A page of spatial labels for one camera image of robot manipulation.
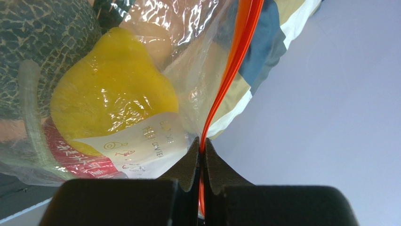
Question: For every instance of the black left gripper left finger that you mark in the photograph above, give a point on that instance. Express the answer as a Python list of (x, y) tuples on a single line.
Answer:
[(170, 200)]

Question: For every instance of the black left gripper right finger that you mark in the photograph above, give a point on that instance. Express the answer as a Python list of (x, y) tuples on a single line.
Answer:
[(231, 200)]

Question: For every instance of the yellow fake pear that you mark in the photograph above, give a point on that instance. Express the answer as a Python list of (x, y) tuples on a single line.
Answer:
[(115, 86)]

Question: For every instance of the clear zip top bag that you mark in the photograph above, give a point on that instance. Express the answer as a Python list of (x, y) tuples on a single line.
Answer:
[(198, 45)]

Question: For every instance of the red fake apple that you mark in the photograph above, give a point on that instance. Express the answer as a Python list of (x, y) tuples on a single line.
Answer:
[(78, 163)]

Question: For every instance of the green netted fake melon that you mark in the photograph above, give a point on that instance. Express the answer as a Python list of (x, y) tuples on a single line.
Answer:
[(55, 34)]

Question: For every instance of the striped blue beige pillow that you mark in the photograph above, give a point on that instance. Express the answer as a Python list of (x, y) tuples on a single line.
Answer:
[(280, 22)]

